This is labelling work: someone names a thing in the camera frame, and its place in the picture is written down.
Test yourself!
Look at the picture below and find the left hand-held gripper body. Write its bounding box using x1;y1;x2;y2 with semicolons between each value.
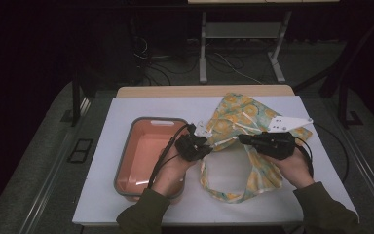
174;122;214;163

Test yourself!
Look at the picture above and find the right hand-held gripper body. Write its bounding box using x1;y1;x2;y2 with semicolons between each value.
256;115;315;161

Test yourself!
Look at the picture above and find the citrus print apron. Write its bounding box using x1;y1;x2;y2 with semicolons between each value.
199;92;314;205

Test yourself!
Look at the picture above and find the orange plastic tray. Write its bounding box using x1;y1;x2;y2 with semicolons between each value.
113;116;189;200

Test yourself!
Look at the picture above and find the person's right hand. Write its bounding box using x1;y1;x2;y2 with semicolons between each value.
260;146;316;190

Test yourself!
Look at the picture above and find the person's left hand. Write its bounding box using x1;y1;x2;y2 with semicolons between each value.
151;145;193;198

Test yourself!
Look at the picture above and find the grey metal stand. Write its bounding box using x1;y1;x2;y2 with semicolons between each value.
198;10;292;85

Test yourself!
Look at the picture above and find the black floor outlet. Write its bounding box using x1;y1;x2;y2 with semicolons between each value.
66;138;94;164

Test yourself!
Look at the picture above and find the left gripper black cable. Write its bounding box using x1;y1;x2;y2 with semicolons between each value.
147;123;197;190

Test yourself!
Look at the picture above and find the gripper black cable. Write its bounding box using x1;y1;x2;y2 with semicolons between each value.
147;123;197;190
293;136;316;179

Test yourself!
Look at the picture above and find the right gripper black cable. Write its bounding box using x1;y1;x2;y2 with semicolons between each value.
293;136;316;179

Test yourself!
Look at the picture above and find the white floor cable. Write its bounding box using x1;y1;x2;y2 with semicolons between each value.
213;52;263;86

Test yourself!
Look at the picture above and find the black stand post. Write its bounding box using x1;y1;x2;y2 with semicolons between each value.
336;38;364;130
60;69;91;128

